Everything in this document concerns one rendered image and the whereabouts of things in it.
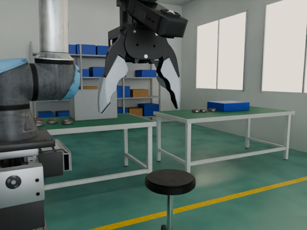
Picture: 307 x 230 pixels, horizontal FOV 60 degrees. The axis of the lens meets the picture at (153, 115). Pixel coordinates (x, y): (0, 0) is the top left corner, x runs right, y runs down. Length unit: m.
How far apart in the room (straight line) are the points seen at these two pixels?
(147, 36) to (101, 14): 6.74
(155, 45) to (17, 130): 0.52
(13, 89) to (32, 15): 6.09
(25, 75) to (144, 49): 0.48
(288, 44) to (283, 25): 0.38
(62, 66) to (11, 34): 5.97
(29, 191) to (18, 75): 0.32
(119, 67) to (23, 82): 0.46
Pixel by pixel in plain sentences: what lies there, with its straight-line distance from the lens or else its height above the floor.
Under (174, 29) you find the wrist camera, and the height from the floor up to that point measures 1.27.
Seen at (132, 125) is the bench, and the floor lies 0.73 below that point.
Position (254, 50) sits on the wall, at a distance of 5.84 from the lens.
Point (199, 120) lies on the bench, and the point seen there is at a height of 0.73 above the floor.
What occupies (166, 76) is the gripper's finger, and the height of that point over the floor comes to 1.21.
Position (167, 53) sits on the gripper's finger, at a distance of 0.46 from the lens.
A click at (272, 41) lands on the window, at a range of 5.56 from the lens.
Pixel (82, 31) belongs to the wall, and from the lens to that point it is 6.99.
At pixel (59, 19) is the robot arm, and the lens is 0.88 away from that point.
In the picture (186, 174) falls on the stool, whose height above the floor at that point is 0.56.
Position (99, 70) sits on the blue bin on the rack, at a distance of 6.41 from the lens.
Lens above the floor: 1.21
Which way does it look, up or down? 7 degrees down
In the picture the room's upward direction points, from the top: straight up
